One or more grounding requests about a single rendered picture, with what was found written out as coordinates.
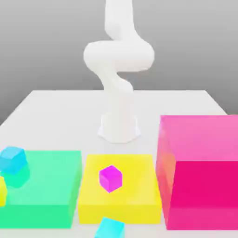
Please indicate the large green box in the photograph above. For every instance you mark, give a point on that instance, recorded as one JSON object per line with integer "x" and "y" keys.
{"x": 48, "y": 186}

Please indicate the large yellow box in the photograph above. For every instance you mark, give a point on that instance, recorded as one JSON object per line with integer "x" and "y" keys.
{"x": 130, "y": 200}

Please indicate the small yellow cube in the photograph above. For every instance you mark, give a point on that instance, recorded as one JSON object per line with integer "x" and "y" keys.
{"x": 2, "y": 191}

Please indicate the small green cube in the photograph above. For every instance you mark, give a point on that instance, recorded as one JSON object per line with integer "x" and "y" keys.
{"x": 17, "y": 178}

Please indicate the small blue cube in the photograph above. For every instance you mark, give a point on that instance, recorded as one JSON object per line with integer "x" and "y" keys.
{"x": 13, "y": 159}

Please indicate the small cyan cube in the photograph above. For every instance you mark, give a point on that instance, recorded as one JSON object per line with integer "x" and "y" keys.
{"x": 109, "y": 228}

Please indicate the small magenta cube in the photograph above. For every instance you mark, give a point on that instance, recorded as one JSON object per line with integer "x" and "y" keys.
{"x": 110, "y": 178}

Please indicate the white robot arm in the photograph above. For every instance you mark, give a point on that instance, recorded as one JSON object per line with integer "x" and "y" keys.
{"x": 119, "y": 55}

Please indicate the large pink box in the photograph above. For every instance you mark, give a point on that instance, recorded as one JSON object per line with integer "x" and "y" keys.
{"x": 200, "y": 167}

